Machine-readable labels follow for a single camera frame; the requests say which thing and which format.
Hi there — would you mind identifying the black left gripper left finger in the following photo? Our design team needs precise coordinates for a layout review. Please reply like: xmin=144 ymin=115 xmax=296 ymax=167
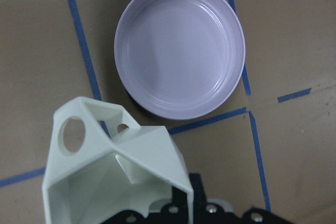
xmin=102 ymin=203 xmax=189 ymax=224

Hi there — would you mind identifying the white faceted cup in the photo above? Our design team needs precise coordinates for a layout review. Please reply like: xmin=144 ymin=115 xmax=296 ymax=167
xmin=42 ymin=97 xmax=194 ymax=223

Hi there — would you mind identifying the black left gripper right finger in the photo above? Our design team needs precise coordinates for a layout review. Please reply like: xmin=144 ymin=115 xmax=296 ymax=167
xmin=170 ymin=172 xmax=211 ymax=224

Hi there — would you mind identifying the lavender round plate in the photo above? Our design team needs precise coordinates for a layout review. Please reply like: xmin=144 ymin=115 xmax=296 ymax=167
xmin=114 ymin=0 xmax=246 ymax=120

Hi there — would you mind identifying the brown paper table cover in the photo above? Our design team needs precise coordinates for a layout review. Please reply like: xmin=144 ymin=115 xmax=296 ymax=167
xmin=1 ymin=0 xmax=335 ymax=223

